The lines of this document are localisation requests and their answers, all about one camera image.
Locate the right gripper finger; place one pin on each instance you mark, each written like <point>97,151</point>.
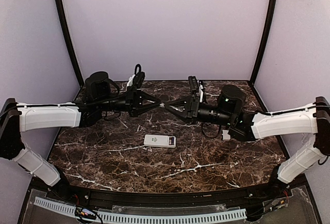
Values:
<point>179,105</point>
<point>185,116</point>

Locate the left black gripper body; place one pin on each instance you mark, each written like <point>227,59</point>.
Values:
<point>132,102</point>

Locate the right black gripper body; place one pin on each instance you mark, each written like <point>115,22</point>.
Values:
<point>194,107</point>

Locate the white remote control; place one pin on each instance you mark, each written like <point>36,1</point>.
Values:
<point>159,141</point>

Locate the white battery cover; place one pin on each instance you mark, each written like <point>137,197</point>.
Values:
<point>225,135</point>

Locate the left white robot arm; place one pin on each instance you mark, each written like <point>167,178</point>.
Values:
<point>102,96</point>

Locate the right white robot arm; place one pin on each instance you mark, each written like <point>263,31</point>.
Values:
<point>312,118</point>

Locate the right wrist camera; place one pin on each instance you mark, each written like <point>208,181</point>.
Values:
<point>193,84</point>

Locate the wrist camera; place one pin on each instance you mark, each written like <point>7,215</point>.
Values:
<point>193,84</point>
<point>139,77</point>

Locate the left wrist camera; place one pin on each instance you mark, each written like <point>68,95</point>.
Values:
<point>139,77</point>

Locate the black front table rail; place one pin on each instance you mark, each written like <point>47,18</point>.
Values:
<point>247,196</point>

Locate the white slotted cable duct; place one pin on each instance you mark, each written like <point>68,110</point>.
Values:
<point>129,214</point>

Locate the left black frame post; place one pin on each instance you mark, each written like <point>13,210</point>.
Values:
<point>68,41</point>

